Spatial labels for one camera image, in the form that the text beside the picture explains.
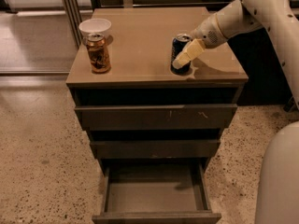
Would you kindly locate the grey drawer cabinet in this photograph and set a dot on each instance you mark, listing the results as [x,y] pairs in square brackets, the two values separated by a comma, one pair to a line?
[139,46]

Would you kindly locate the small grey floor object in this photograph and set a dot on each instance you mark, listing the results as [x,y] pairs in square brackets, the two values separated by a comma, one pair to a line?
[290,106]

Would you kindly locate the grey drawer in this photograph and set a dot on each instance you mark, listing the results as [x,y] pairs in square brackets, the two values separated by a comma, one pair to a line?
[155,117]
[156,194]
[155,149]

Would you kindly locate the white plastic bowl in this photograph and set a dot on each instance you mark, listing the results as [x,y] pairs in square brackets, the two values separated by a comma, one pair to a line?
[95,26]

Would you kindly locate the brown gold soda can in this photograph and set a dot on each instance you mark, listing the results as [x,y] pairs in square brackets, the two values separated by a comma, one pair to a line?
[98,53]

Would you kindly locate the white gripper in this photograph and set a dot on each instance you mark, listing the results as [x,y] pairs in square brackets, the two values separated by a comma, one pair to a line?
[206,32]

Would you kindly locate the grey top drawer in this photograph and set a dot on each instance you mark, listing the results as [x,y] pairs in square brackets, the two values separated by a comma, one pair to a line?
[155,117]

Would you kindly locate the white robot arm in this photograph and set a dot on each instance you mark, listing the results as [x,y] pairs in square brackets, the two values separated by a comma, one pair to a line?
[278,192]

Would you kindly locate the grey middle drawer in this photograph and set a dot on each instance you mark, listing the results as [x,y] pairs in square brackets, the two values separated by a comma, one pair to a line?
[155,149]

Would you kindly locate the blue pepsi can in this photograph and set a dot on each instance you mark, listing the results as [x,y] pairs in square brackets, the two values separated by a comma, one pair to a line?
[178,44]

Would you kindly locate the grey bottom drawer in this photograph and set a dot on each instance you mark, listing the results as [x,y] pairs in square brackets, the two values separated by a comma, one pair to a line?
[156,194]

